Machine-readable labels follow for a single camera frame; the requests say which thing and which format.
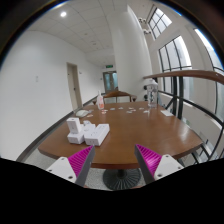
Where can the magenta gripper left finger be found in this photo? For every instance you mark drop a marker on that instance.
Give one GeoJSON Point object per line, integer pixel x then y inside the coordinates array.
{"type": "Point", "coordinates": [74, 168]}

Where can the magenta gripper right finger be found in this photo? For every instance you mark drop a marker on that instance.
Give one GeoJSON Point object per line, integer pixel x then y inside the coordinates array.
{"type": "Point", "coordinates": [153, 165]}

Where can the white charger plug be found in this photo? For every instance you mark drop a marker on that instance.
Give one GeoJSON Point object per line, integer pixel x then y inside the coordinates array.
{"type": "Point", "coordinates": [74, 125]}

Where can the white adapter block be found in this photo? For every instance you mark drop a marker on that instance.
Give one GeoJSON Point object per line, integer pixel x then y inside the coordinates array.
{"type": "Point", "coordinates": [76, 138]}

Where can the white power strip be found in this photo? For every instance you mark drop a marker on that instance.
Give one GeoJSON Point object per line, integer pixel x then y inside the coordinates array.
{"type": "Point", "coordinates": [97, 136]}

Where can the white tray on table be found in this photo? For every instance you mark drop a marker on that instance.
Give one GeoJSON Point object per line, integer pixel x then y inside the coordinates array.
{"type": "Point", "coordinates": [82, 113]}

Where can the white paper sheet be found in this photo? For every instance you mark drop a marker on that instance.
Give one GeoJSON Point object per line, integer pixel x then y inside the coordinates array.
{"type": "Point", "coordinates": [166, 113]}

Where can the hand sanitizer bottle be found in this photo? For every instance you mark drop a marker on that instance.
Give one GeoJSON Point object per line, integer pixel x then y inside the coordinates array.
{"type": "Point", "coordinates": [100, 101]}

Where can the wooden handrail with black railing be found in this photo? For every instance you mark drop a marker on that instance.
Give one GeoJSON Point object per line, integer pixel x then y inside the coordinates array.
{"type": "Point", "coordinates": [197, 98]}

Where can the clear water bottle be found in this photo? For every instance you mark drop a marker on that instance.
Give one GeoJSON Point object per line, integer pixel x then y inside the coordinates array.
{"type": "Point", "coordinates": [152, 92]}

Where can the beige door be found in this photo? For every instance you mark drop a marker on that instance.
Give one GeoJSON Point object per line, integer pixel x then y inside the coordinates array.
{"type": "Point", "coordinates": [73, 84]}

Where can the glass double door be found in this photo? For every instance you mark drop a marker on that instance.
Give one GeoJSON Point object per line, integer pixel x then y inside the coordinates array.
{"type": "Point", "coordinates": [110, 81]}

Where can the black table pedestal base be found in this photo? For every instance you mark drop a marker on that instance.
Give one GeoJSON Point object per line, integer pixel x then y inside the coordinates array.
{"type": "Point", "coordinates": [121, 179]}

